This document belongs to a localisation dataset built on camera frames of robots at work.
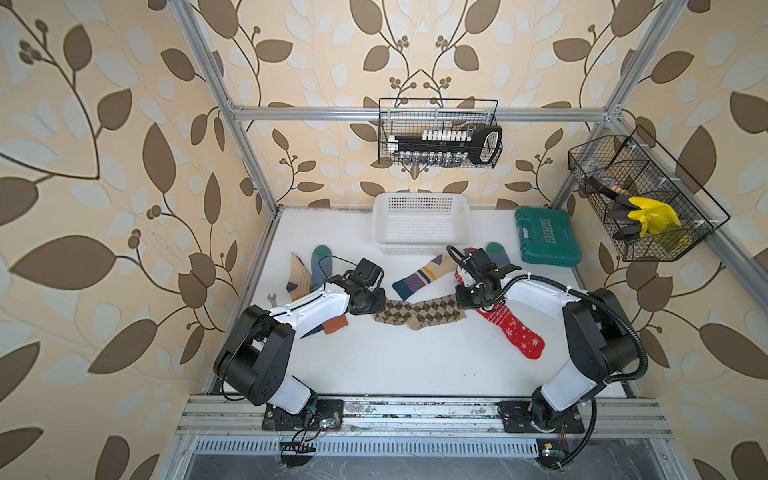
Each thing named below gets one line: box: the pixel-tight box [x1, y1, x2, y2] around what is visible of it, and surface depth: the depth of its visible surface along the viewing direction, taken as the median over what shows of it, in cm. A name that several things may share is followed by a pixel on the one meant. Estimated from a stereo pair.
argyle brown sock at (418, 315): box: [390, 293, 467, 330], surface depth 93 cm
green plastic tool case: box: [515, 207, 583, 267], surface depth 107 cm
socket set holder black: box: [387, 126, 503, 167], surface depth 86 cm
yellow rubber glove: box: [627, 197, 682, 238], surface depth 68 cm
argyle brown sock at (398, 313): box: [372, 297, 421, 331], surface depth 91 cm
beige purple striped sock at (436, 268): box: [392, 254, 458, 301], surface depth 102 cm
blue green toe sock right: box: [486, 241, 511, 267], surface depth 107 cm
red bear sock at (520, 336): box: [476, 303, 546, 360], surface depth 90 cm
